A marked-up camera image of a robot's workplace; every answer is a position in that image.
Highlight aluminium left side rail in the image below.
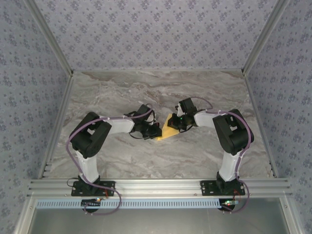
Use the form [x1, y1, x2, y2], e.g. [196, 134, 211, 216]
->
[38, 73, 75, 180]

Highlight aluminium mounting rail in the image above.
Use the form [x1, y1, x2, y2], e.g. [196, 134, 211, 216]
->
[26, 178, 293, 197]

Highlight aluminium right side rail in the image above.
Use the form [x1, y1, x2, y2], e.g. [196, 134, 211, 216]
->
[241, 69, 280, 179]

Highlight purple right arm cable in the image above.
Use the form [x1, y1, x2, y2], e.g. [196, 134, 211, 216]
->
[192, 97, 253, 214]

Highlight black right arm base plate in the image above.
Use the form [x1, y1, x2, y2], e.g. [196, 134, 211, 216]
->
[200, 179, 246, 197]

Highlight yellow square paper sheet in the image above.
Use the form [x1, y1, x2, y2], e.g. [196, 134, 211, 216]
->
[156, 113, 180, 142]

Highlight aluminium left corner post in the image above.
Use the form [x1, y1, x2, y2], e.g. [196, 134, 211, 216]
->
[24, 0, 75, 77]

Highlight left small adapter board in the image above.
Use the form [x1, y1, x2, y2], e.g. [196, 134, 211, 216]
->
[81, 197, 102, 208]

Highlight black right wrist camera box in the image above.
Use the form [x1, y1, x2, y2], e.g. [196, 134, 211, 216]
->
[175, 97, 197, 117]

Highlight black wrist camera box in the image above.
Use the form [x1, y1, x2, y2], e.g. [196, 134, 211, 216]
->
[175, 97, 197, 117]
[135, 104, 154, 120]

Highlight small adapter board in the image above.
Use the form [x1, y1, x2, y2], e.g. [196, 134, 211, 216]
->
[81, 197, 102, 208]
[220, 199, 241, 208]

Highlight aluminium right corner post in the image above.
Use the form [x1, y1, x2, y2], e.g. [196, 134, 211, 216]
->
[240, 0, 292, 75]

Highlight right small adapter board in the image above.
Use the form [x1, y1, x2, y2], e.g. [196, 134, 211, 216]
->
[220, 199, 241, 208]

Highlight aluminium corner post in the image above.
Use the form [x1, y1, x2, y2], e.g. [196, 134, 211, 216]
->
[240, 0, 292, 75]
[24, 0, 75, 77]

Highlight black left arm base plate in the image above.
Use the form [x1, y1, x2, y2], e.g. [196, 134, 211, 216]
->
[71, 180, 116, 197]

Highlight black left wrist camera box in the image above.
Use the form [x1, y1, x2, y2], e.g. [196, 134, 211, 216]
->
[135, 104, 154, 120]

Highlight pale slotted cable duct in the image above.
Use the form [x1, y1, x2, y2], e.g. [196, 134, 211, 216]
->
[36, 198, 224, 210]

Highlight grey metal sheet panel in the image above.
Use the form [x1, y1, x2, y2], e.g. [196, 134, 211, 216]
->
[14, 197, 301, 234]

